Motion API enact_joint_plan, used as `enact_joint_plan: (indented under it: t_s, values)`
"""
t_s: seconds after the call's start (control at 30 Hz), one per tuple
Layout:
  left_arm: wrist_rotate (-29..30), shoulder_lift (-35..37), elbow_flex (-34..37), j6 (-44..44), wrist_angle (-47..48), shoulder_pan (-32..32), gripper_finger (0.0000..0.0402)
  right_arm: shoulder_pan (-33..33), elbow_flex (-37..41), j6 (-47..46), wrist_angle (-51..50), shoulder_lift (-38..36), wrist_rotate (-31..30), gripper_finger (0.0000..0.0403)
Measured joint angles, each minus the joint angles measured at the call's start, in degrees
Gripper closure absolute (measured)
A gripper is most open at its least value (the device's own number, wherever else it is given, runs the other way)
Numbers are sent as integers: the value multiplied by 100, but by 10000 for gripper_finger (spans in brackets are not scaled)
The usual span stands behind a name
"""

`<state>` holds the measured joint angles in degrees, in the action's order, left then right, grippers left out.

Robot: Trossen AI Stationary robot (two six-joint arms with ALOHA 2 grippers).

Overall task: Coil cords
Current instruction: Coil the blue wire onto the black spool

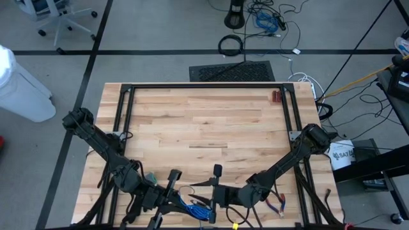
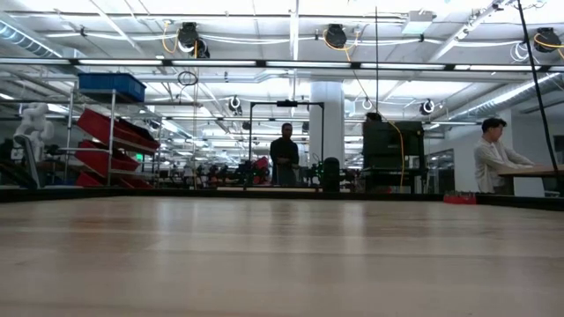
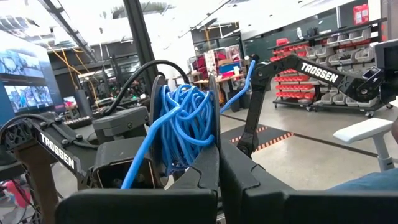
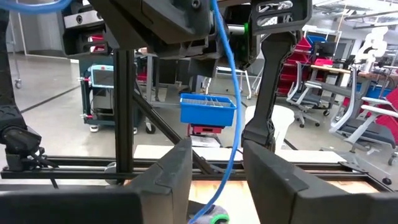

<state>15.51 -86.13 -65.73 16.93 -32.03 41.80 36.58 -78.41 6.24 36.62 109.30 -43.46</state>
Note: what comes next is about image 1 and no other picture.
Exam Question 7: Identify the black work glove green cuff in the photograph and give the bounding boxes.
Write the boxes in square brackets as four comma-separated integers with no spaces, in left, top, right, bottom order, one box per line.
[123,172,158,224]

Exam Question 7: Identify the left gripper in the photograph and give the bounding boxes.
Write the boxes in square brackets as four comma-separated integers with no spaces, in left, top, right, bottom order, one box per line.
[142,169,205,230]

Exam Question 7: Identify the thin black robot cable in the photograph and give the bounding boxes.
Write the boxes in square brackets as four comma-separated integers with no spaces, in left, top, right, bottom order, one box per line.
[225,190,285,226]

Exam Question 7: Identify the black metal beam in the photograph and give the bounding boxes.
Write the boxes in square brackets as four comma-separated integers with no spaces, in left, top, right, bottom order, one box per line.
[332,143,409,221]

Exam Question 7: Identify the black coiled cable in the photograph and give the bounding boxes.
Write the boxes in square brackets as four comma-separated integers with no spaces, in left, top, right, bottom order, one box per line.
[218,34,245,58]

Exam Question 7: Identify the black cable loop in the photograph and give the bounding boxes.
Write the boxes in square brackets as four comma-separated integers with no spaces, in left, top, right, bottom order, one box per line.
[315,101,334,121]

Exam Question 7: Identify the black diagonal cable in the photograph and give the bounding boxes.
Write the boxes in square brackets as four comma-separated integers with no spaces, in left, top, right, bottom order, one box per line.
[316,0,394,103]

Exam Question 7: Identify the blue cord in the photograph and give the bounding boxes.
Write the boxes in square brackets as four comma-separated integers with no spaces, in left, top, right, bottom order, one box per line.
[178,185,213,222]

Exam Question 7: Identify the black cylinder stand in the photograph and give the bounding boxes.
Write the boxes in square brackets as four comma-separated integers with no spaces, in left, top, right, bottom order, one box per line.
[223,0,246,30]

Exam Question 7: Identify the black floor mat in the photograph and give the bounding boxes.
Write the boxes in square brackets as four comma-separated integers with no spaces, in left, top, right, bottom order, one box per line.
[188,60,276,83]

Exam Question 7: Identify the pliers red blue handles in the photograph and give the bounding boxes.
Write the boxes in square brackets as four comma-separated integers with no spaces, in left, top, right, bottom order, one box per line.
[264,193,286,220]

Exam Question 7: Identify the office chair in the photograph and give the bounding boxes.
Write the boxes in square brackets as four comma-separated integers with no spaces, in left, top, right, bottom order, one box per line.
[19,0,98,54]

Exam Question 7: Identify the white power strip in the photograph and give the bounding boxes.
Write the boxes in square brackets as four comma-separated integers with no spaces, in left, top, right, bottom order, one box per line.
[287,72,320,100]

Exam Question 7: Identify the person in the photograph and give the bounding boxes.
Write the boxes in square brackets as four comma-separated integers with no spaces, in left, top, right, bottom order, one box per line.
[394,36,409,58]

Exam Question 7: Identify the yellow floor cable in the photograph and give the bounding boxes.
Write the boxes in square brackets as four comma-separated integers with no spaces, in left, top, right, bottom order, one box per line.
[324,56,409,98]

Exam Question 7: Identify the black caster wheel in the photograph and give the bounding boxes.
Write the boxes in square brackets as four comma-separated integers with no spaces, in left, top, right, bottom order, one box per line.
[389,212,405,225]

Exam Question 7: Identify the blue cable bundle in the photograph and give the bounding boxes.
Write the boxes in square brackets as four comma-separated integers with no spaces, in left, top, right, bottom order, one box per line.
[254,9,279,35]

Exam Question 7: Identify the white trash bin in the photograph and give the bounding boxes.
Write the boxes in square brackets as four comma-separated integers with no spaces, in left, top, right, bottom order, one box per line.
[0,44,57,123]

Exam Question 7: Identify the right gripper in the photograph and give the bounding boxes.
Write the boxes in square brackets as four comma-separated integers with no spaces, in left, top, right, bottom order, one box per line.
[187,164,243,224]

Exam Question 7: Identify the black power strip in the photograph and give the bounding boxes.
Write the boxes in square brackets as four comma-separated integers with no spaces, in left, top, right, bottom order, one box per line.
[273,12,288,32]

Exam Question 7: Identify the dark grey side table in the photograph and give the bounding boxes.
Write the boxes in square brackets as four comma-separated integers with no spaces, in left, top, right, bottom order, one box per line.
[376,68,409,137]

